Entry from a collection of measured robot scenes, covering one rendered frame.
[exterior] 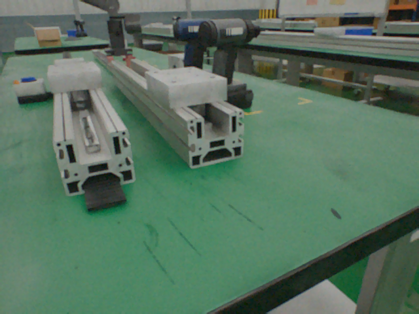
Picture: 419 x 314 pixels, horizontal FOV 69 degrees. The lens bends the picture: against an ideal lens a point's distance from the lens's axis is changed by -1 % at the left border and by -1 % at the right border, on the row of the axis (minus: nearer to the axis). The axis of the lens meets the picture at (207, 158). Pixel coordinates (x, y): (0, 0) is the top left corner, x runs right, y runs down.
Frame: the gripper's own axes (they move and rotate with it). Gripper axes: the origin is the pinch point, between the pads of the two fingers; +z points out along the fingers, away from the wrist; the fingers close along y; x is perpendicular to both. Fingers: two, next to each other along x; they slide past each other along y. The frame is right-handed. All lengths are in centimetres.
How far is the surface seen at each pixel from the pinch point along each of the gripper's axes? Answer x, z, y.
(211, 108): -81, -5, 3
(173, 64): -17.7, -3.7, 16.6
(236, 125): -88, -3, 4
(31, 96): -23.6, 0.7, -31.7
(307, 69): 243, 61, 310
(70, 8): 1104, -53, 25
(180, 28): -39.1, -16.8, 12.5
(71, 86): -56, -7, -20
